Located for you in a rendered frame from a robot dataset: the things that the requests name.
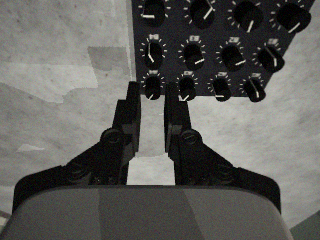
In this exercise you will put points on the black knob box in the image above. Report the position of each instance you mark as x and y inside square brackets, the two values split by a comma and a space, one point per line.
[180, 41]

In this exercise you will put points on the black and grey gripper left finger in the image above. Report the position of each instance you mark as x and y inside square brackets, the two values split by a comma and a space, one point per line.
[105, 163]

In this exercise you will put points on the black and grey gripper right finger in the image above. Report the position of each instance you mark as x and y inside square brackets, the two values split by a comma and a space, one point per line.
[197, 164]

